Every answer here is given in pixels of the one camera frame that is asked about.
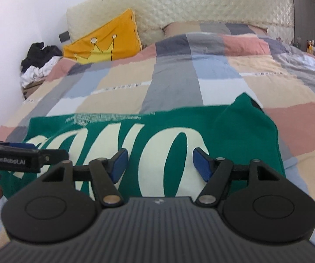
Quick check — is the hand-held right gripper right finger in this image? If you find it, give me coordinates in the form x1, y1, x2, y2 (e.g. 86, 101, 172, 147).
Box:
193, 147, 281, 207

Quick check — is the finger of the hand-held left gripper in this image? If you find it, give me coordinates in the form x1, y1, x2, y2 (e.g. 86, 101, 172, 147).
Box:
5, 142, 39, 151
37, 149, 70, 167

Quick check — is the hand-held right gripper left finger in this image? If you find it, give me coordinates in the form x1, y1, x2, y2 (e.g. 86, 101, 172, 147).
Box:
41, 148, 129, 208

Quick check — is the green hoodie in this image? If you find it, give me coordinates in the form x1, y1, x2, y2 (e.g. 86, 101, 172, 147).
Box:
0, 93, 286, 200

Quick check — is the white clothes pile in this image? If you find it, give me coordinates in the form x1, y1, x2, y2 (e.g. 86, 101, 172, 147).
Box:
20, 56, 63, 88

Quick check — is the black clothes pile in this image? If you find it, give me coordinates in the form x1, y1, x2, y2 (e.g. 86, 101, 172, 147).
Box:
21, 42, 63, 73

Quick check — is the cardboard box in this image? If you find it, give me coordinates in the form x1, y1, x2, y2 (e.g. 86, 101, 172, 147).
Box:
21, 78, 47, 100

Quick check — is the checkered quilt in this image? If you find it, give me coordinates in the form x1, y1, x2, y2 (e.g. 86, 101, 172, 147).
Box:
0, 31, 315, 252

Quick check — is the yellow crown pillow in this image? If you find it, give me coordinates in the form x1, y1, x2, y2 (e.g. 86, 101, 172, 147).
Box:
63, 8, 143, 65

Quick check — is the checkered pillow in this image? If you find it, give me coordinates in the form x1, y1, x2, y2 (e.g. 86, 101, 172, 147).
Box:
161, 20, 269, 37

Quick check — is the row of small bottles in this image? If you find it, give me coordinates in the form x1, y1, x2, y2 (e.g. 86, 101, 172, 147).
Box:
296, 37, 315, 57

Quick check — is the cream quilted headboard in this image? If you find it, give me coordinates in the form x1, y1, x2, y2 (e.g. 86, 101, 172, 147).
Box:
66, 0, 295, 46

